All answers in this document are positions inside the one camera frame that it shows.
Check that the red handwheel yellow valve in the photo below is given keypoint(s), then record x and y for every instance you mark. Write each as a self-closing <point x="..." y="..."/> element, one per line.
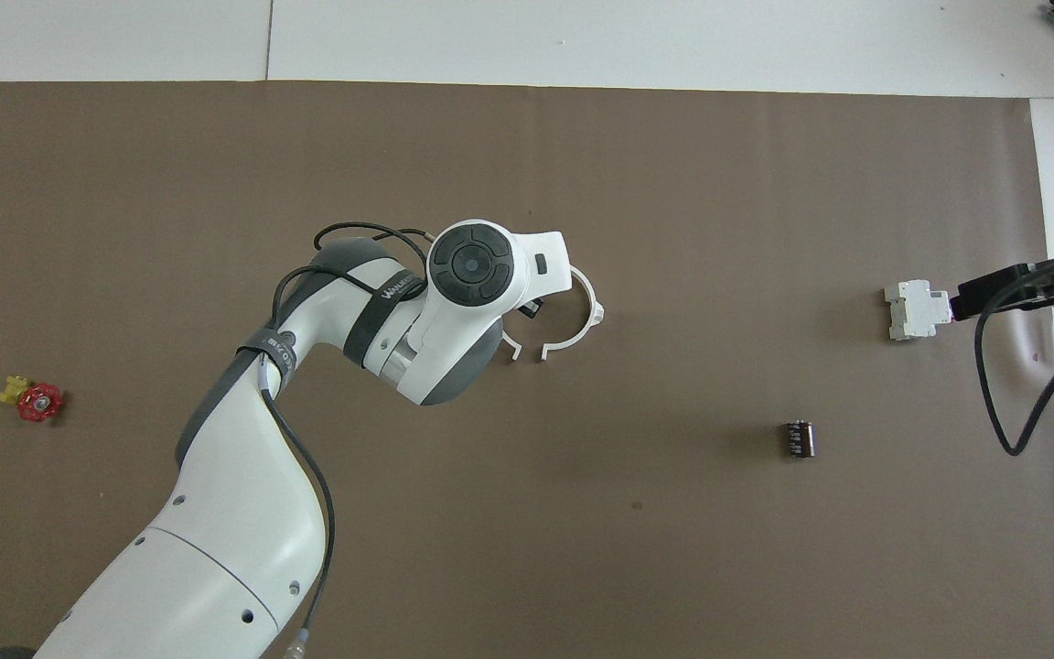
<point x="39" y="402"/>

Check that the brown paper table mat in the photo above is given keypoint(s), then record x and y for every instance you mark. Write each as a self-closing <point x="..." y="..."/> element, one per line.
<point x="490" y="549"/>

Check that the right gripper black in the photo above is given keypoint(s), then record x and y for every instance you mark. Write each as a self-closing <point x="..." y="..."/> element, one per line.
<point x="1030" y="286"/>

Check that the black cylindrical capacitor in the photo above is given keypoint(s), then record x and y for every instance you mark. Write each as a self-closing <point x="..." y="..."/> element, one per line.
<point x="799" y="438"/>

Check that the white half pipe clamp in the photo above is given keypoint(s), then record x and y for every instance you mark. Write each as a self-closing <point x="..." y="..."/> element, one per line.
<point x="593" y="302"/>
<point x="513" y="348"/>

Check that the white circuit breaker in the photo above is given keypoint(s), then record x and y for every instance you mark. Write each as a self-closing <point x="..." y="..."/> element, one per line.
<point x="913" y="311"/>

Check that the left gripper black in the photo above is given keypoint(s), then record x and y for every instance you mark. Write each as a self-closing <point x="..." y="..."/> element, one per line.
<point x="532" y="309"/>

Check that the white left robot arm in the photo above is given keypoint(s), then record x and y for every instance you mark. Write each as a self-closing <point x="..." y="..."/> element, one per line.
<point x="234" y="513"/>

